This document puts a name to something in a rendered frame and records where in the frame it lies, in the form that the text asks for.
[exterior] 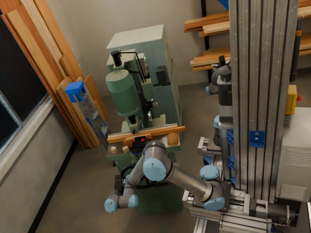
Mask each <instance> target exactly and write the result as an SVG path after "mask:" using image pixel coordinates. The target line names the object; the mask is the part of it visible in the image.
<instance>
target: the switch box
mask: <svg viewBox="0 0 311 233"><path fill-rule="evenodd" d="M137 55H138V58H139V60H140V64H141V67H142V70H143V73H144V75H145V76H147V75H148V70H147V65H146V64H145V61H146V60H145V59H144V57H145V56H144V53H141V54H137ZM136 61H137V66H138V69H139V72H140V73H141V74H142V71H141V68H140V65H139V62H138V59H137V56H136ZM142 76H143V74H142Z"/></svg>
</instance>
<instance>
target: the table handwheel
mask: <svg viewBox="0 0 311 233"><path fill-rule="evenodd" d="M136 164H137V163H134V164H130V165H128V166H126V167H125V168H124V169H123V170H122V171H121V173H120V175H121V176H122V177H123V176H124V173H125V172H126V171H127V170H128V169H130V168H132V169H134V167H135V165H136ZM144 178H147V177H146V176H143V177H142V179H141V180H140V181H142V180H143V179H144ZM156 182H157V181H156V180H155V181H153V182H151V183H150V184H147V185H137V186H136V189H146V188H149V187H152V186H153V185H155V184H156Z"/></svg>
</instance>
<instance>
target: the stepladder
mask: <svg viewBox="0 0 311 233"><path fill-rule="evenodd" d="M65 92H66V94H67V95H68V97H69V99H70V101H71V102H72V103H74V102H76V103H77V105H78V106H79V108H80V110H81V111H82V113H83V115H84V117H85V119H86V120H87V121H88V123H89V125H90V126H91V128H92V130H93V131H94V133H95V134H96V136H97V138H98V139H99V141H100V143H101V144H102V146H103V148H104V149H105V151H106V152H108V148H109V143H108V141H107V139H108V134H109V135H110V134H112V133H111V132H110V130H109V127H108V126H107V125H106V123H105V122H104V121H103V119H102V118H101V116H100V114H99V111H97V110H96V108H95V107H94V105H93V104H92V102H91V101H90V99H89V97H88V94H86V92H87V91H86V89H85V87H84V83H83V81H79V82H73V83H69V85H68V86H67V88H66V89H65ZM85 104H86V105H87V107H88V108H89V110H90V111H91V113H90V112H89V110H88V108H87V107H86V106H85ZM96 121H97V122H96ZM97 123H98V124H97ZM112 162H113V166H116V161H112Z"/></svg>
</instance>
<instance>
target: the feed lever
mask: <svg viewBox="0 0 311 233"><path fill-rule="evenodd" d="M137 95H138V96H141V97H142V98H143V99H144V101H145V102H146V107H147V109H149V108H153V103H152V101H147V100H146V99H145V97H144V96H143V95H142V92H141V91H137Z"/></svg>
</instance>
